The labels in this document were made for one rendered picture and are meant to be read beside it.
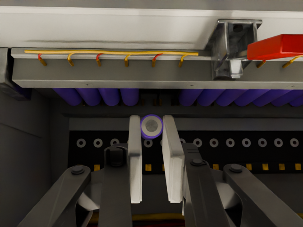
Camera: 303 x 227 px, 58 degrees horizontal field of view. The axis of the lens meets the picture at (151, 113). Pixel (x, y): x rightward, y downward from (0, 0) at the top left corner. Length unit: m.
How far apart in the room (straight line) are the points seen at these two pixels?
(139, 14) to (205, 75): 0.07
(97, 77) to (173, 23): 0.07
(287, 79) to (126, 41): 0.13
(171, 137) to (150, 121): 0.04
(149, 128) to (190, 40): 0.07
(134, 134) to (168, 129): 0.02
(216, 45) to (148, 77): 0.06
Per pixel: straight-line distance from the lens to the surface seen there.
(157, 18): 0.18
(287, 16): 0.19
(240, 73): 0.18
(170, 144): 0.16
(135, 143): 0.16
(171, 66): 0.21
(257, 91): 0.27
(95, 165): 0.34
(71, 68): 0.22
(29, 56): 0.23
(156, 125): 0.20
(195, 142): 0.35
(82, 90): 0.25
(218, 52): 0.19
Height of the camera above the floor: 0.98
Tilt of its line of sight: 5 degrees up
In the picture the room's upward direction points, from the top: 180 degrees counter-clockwise
